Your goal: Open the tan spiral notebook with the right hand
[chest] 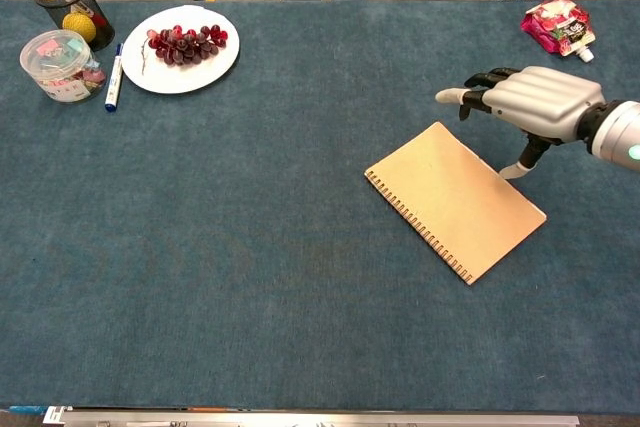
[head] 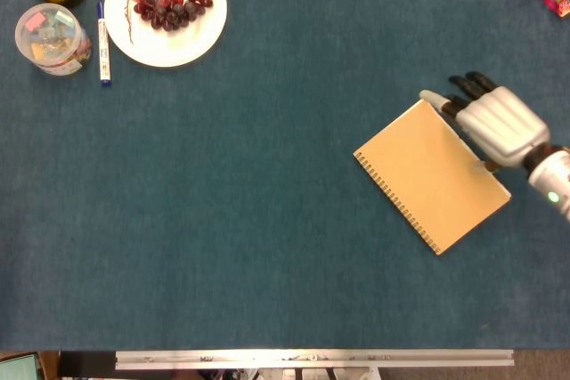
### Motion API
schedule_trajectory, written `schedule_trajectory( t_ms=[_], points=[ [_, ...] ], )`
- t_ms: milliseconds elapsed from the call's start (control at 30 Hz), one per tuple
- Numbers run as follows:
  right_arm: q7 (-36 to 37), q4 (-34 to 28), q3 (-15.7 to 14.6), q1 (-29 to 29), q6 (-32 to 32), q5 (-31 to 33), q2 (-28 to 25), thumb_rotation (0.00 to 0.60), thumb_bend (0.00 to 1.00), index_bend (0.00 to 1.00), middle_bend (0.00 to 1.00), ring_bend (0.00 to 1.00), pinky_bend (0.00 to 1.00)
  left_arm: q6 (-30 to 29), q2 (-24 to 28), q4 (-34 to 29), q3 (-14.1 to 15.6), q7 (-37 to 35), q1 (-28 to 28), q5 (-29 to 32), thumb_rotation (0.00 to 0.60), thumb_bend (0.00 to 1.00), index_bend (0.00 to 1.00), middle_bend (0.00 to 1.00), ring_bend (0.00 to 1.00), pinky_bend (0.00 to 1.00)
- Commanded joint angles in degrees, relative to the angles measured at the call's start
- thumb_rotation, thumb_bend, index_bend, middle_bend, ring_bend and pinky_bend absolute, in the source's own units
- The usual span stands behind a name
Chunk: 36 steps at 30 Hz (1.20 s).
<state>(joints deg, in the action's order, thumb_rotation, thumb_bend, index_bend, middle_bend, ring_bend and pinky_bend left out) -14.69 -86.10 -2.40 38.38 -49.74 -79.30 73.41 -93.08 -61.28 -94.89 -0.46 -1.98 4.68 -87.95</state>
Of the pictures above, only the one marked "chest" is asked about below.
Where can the white round plate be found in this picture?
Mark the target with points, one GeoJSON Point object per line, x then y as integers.
{"type": "Point", "coordinates": [185, 77]}

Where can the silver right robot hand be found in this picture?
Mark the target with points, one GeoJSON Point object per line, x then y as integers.
{"type": "Point", "coordinates": [545, 102]}

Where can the clear jar of clips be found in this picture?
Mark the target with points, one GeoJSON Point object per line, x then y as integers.
{"type": "Point", "coordinates": [60, 67]}

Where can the pink drink pouch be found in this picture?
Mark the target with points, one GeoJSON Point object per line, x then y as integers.
{"type": "Point", "coordinates": [557, 27]}

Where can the white marker blue cap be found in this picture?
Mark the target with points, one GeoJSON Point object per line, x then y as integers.
{"type": "Point", "coordinates": [114, 79]}

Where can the red grape bunch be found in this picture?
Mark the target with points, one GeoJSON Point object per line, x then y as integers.
{"type": "Point", "coordinates": [187, 44]}

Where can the black mesh pen holder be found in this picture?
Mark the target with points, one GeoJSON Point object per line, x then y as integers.
{"type": "Point", "coordinates": [102, 29]}

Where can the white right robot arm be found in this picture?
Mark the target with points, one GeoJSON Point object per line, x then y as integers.
{"type": "Point", "coordinates": [620, 132]}

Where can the yellow ball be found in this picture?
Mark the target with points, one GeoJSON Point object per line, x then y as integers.
{"type": "Point", "coordinates": [80, 27]}

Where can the brown kraft spiral notebook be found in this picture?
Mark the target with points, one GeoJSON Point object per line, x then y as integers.
{"type": "Point", "coordinates": [460, 202]}

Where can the blue felt table cloth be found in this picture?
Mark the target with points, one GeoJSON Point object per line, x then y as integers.
{"type": "Point", "coordinates": [250, 247]}

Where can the aluminium profile rail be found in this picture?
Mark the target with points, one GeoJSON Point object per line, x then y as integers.
{"type": "Point", "coordinates": [300, 419]}

